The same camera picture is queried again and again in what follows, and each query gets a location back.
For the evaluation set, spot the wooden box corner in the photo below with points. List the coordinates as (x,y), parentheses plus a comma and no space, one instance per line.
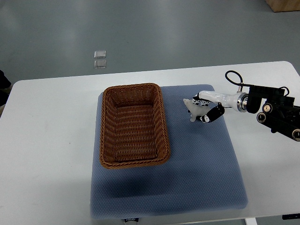
(284,5)

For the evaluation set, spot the dark object at left edge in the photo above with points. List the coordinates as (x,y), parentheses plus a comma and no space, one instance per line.
(5,89)

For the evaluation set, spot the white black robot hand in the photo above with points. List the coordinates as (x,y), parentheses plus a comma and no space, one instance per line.
(222,101)

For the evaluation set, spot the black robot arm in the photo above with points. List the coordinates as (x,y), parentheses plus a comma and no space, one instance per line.
(274,108)

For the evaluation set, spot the upper metal floor plate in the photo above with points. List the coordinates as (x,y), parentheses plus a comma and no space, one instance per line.
(100,54)

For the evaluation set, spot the black table label tag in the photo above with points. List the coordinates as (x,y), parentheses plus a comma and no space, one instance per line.
(131,220)

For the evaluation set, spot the brown wicker basket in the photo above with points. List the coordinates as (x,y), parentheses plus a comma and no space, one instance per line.
(133,129)

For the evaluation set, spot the blue quilted mat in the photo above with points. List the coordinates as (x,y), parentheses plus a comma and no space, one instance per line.
(202,173)

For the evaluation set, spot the white bear figurine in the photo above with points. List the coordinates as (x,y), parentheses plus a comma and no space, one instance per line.
(195,110)

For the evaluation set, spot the black table control panel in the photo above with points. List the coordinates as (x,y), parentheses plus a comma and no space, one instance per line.
(291,216)

